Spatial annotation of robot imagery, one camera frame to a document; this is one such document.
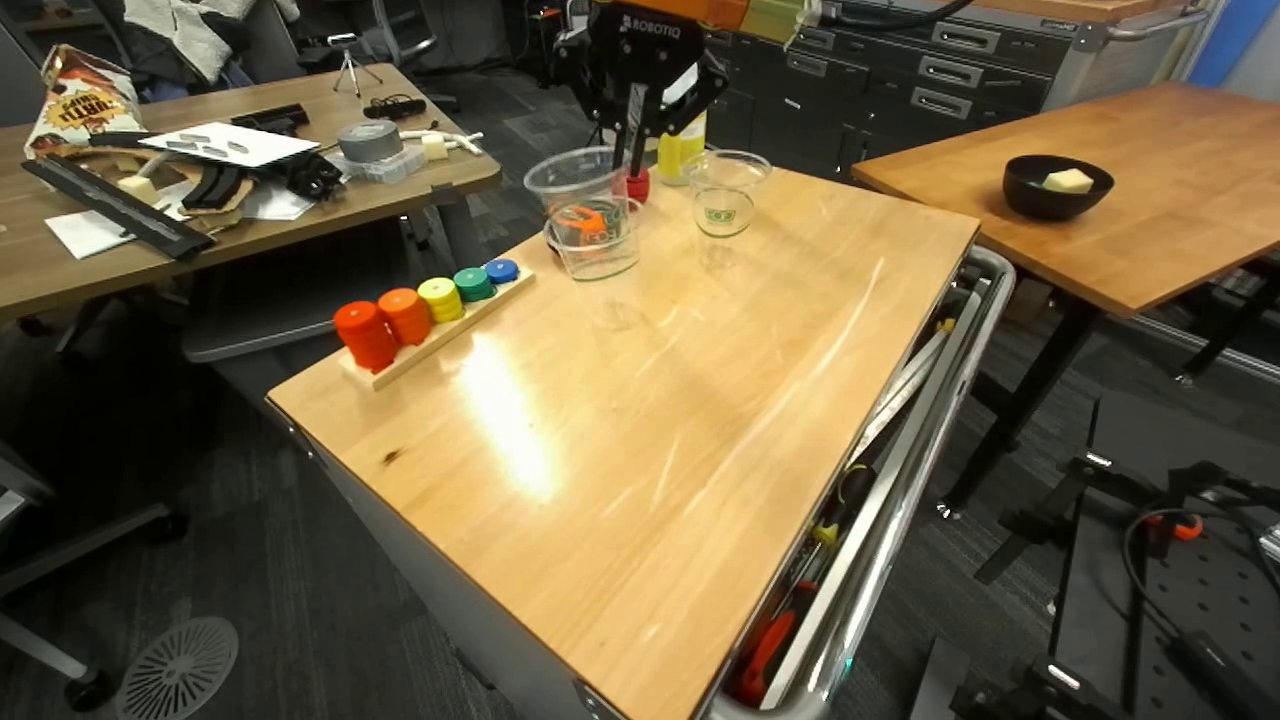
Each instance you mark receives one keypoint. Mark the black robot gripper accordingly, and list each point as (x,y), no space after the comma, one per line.
(640,75)

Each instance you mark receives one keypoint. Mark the clear plastic cup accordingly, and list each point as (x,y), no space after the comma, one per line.
(572,178)
(598,260)
(724,189)

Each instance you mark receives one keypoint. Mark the yellow spray bottle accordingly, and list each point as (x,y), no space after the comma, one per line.
(682,159)

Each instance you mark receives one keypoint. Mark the red toy pepper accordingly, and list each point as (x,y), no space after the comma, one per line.
(638,184)

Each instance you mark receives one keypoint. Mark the orange black tape measure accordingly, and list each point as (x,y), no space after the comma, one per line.
(590,222)

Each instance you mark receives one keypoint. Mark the blue toy cylinder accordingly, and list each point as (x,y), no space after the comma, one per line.
(503,268)

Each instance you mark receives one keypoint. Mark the black drawer cabinet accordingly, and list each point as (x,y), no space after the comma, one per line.
(902,79)

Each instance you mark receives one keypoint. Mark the green toy cylinder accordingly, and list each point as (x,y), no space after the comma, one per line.
(473,285)

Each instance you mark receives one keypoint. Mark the yellow toy cylinder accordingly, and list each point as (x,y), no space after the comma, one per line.
(441,297)

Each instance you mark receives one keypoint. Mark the orange toy cylinder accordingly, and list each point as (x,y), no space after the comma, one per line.
(404,314)

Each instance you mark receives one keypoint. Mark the red toy cylinder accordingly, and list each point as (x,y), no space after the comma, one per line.
(367,334)

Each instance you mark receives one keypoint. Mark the metal tool cart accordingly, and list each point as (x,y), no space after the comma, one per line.
(670,492)

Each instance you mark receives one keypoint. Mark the wooden toy base board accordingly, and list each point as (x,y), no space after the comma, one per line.
(437,338)

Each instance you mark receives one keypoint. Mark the white paper sheet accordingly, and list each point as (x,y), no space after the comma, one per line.
(230,147)

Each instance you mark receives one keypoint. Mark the black bowl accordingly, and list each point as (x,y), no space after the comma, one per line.
(1021,189)

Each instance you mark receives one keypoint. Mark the yellow sponge piece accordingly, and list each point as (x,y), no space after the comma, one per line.
(1071,183)

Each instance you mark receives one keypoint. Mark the black long bar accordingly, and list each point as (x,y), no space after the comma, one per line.
(177,242)

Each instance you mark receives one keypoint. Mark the wooden side table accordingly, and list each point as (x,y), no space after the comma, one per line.
(1195,189)

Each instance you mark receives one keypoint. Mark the snack bag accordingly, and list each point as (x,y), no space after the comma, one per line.
(80,96)

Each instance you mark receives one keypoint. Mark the grey duct tape roll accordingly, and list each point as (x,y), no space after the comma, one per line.
(370,142)

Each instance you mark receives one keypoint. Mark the orange handled clamp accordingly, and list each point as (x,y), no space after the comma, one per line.
(1174,524)

